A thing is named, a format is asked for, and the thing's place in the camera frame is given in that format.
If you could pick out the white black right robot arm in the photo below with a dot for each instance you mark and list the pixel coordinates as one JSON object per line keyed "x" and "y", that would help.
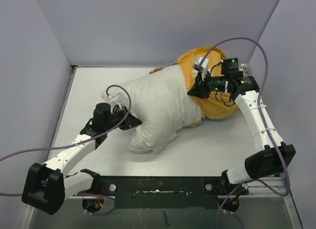
{"x": 272, "y": 153}

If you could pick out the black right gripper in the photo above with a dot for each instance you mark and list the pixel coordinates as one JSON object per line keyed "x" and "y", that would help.
{"x": 199, "y": 90}

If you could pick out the aluminium frame rail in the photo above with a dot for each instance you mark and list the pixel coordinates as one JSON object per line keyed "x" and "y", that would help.
{"x": 263, "y": 208}

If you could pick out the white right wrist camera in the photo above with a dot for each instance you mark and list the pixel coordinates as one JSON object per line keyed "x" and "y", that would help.
{"x": 201, "y": 66}

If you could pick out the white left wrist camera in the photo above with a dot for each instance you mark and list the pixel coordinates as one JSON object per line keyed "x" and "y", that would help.
{"x": 115, "y": 100}

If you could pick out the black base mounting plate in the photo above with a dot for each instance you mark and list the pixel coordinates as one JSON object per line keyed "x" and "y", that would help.
{"x": 145, "y": 192}

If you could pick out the white pillow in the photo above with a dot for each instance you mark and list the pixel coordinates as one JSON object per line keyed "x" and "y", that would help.
{"x": 139, "y": 96}

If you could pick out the blue yellow Mickey pillowcase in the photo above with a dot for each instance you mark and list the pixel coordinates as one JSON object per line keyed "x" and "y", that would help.
{"x": 212, "y": 95}

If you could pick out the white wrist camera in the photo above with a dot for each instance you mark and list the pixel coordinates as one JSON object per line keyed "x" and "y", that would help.
{"x": 115, "y": 100}
{"x": 201, "y": 66}

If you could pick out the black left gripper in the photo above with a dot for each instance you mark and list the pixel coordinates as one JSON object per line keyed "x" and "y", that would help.
{"x": 130, "y": 122}

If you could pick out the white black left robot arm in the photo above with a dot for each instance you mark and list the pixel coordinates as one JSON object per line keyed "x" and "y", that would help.
{"x": 49, "y": 184}

